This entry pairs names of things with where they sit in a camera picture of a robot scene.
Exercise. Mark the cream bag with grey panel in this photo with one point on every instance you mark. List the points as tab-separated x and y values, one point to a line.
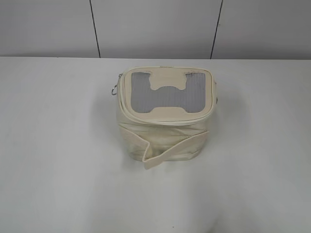
163	112

